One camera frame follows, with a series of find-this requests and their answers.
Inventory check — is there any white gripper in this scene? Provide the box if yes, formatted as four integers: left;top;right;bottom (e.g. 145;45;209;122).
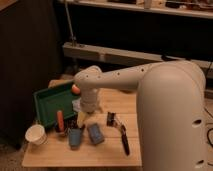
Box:
77;89;99;128

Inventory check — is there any blue sponge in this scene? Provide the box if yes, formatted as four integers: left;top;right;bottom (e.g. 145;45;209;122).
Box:
87;123;104;145

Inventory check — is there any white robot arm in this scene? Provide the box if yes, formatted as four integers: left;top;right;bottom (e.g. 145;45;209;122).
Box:
74;60;207;171

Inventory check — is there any crumpled clear plastic wrap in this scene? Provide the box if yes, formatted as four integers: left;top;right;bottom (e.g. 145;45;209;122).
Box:
72;99;81;112

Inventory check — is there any dark grape bunch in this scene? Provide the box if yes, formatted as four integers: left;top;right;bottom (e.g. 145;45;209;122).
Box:
66;120;78;129

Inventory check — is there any blue plastic cup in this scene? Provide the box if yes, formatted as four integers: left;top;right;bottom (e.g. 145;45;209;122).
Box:
68;129;82;148

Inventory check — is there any orange carrot toy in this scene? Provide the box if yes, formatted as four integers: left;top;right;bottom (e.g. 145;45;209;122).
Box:
57;110;64;132

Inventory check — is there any orange peach fruit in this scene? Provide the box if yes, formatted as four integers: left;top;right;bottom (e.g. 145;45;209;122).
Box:
71;84;81;95

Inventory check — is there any green plastic tray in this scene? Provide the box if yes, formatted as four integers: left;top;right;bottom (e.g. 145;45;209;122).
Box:
34;82;79;128

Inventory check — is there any white paper cup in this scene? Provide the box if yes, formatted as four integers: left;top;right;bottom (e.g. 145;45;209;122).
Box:
25;124;47;145

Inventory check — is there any metal pole stand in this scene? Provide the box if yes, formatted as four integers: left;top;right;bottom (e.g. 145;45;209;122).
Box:
64;0;77;46

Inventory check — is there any black handled brush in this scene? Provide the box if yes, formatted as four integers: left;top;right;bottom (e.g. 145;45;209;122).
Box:
106;112;130;156

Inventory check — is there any grey metal rail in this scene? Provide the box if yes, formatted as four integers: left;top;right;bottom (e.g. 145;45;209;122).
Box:
63;42;207;77

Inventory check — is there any black floor cable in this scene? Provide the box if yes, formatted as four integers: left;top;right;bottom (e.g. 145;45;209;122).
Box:
203;106;213;148

